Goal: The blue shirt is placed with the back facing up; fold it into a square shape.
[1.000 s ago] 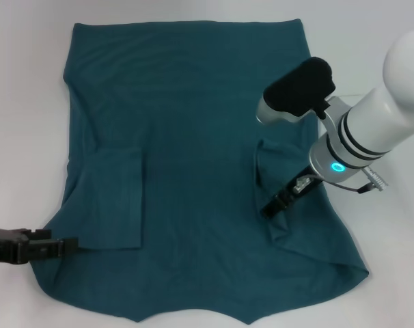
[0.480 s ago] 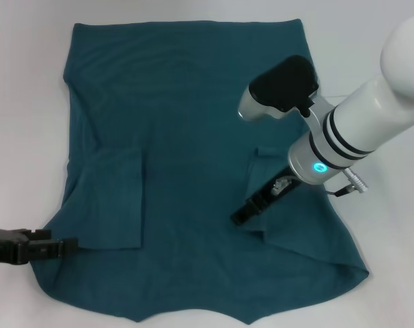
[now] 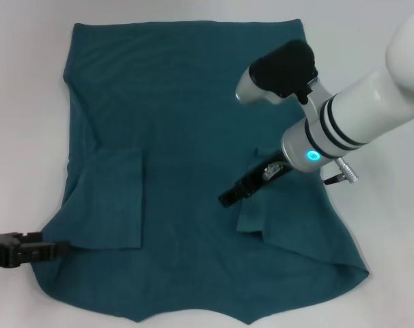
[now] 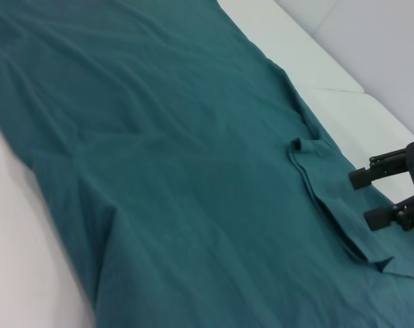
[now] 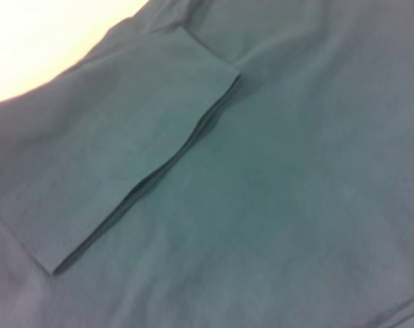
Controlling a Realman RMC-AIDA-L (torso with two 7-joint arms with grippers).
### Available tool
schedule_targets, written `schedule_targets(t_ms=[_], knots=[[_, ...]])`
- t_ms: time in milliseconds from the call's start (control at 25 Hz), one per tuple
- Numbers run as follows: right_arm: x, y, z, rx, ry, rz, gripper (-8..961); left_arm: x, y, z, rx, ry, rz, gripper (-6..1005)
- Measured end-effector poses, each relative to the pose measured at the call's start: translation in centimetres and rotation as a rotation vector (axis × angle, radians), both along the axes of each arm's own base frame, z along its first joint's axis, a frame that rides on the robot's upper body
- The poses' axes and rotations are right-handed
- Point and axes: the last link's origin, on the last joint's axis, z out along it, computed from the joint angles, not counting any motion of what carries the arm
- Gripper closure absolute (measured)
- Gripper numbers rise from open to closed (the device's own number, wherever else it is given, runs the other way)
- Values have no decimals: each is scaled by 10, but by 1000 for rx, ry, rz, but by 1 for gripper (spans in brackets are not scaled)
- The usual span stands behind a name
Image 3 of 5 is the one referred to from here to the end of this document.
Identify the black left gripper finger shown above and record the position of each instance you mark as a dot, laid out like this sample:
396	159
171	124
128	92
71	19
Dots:
32	236
58	248

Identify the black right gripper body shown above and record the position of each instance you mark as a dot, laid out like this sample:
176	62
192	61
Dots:
265	174

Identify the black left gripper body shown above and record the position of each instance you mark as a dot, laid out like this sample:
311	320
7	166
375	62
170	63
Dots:
2	249

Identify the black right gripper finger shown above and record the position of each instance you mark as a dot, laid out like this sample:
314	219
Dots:
239	200
232	193

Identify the teal blue t-shirt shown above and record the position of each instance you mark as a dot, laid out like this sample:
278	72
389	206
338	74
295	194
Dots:
179	136

